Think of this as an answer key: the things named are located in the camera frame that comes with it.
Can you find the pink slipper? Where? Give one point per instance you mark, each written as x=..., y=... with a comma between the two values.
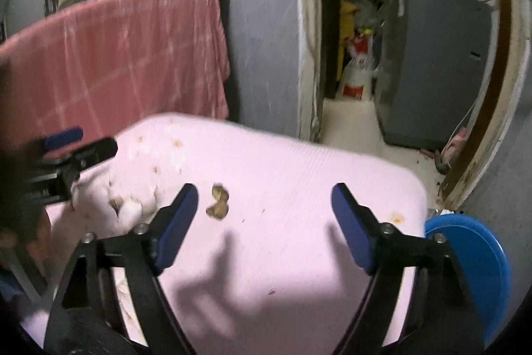
x=455, y=145

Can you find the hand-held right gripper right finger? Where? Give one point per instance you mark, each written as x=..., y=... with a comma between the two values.
x=353, y=230

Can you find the pink checkered cloth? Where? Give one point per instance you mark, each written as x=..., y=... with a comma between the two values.
x=124, y=55

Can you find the yellow plastic item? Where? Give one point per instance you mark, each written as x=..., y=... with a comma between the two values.
x=347, y=12

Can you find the black hanging item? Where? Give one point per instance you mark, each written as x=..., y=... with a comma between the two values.
x=48, y=5

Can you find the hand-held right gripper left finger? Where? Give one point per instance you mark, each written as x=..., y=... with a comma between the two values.
x=178, y=226

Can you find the white tissues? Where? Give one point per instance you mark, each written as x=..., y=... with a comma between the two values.
x=133, y=209

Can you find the white door frame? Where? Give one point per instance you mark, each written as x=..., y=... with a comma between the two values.
x=307, y=47

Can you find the white and red sack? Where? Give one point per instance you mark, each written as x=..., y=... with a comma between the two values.
x=357, y=76

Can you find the pink table cloth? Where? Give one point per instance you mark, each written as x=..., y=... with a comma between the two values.
x=282, y=180

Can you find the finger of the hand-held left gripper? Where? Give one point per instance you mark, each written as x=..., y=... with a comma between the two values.
x=64, y=138
x=97, y=151

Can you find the brown shell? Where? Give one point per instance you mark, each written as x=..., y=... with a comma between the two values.
x=218, y=205

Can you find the blue plastic bin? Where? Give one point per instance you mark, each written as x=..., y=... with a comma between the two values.
x=478, y=263

